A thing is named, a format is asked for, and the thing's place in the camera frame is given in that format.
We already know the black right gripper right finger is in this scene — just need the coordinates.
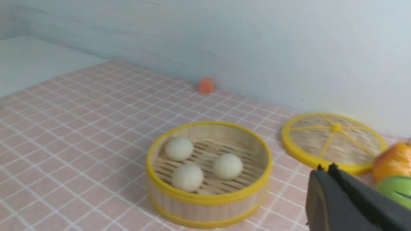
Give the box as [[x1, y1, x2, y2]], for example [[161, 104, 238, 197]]
[[327, 164, 410, 231]]

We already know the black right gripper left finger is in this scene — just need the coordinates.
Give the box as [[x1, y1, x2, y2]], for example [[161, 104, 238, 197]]
[[305, 164, 381, 231]]

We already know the white bun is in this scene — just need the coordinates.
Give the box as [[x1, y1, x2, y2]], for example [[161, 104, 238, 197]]
[[171, 164, 204, 193], [212, 154, 243, 180], [164, 137, 194, 161]]

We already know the yellow rimmed bamboo steamer lid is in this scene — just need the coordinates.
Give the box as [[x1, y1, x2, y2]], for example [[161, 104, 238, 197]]
[[281, 113, 387, 175]]

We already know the yellow rimmed bamboo steamer tray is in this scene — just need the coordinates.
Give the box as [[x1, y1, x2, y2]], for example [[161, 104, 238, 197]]
[[146, 122, 273, 229]]

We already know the green toy watermelon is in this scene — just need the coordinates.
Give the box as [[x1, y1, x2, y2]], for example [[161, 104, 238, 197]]
[[376, 175, 411, 209]]

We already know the orange yellow toy pear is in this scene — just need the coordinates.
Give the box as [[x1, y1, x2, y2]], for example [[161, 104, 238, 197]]
[[372, 142, 411, 183]]

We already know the orange foam cube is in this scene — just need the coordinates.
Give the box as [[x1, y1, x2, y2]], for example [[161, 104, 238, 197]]
[[198, 78, 214, 94]]

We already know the pink checkered tablecloth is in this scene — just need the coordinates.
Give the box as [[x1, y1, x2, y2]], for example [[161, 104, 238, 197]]
[[0, 61, 310, 231]]

